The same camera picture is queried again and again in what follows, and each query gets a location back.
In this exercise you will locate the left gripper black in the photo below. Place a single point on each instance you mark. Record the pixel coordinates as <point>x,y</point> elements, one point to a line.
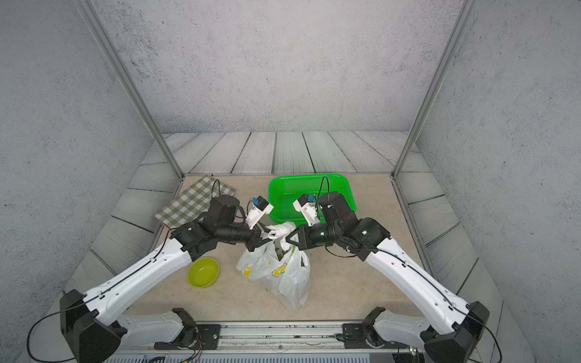
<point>256,237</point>

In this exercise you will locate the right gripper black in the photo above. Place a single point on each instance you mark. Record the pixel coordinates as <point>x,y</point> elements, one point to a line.
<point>306,241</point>

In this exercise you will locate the white plastic bag lemon print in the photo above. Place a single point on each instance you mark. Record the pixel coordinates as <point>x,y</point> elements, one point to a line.
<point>289,279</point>

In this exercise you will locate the pineapple front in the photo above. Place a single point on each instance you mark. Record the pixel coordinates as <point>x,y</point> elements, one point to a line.
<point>281,249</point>

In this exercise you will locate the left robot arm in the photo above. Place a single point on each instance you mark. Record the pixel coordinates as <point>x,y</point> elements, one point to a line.
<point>94,323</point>

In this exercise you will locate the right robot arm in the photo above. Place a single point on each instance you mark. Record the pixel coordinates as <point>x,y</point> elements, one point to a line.
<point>450,328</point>

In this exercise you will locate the green plastic basket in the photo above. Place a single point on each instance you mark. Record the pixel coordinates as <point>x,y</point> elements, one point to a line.
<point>284,190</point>

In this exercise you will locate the lime green bowl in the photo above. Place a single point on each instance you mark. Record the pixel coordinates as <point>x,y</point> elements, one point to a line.
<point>203,272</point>

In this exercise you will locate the green checkered cloth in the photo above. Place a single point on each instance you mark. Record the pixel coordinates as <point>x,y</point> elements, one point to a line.
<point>193,201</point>

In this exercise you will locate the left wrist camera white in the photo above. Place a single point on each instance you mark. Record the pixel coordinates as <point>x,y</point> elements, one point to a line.
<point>257,208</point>

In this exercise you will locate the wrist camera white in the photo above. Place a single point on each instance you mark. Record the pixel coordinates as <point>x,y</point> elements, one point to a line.
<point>257,208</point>
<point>308,207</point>

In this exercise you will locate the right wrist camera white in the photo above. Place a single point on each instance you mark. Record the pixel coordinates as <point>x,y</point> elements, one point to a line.
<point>308,207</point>

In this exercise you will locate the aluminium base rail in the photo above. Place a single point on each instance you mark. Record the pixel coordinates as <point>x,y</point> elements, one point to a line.
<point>301,341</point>

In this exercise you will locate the right metal frame post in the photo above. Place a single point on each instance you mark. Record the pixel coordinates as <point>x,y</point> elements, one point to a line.
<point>466,11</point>

